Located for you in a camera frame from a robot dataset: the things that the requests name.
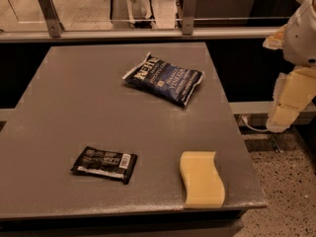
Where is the metal rail bracket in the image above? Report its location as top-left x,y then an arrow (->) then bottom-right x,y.
182,0 -> 197,36
38,0 -> 64,38

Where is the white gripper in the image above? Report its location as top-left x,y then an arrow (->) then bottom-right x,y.
263,0 -> 316,132

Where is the right metal rail bracket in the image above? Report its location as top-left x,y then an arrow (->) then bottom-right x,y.
182,0 -> 197,36

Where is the black snack bar wrapper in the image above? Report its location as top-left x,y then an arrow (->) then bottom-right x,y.
71,146 -> 137,185

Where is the blue potato chip bag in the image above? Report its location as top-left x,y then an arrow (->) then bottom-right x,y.
122,52 -> 203,107

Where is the left metal rail bracket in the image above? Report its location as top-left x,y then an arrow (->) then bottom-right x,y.
38,0 -> 64,38

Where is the yellow wavy sponge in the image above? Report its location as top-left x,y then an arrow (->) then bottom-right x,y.
180,151 -> 225,208

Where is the white cable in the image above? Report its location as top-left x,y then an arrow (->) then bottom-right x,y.
241,116 -> 270,132

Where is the metal horizontal rail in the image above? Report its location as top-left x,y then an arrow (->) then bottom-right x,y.
0,27 -> 278,43

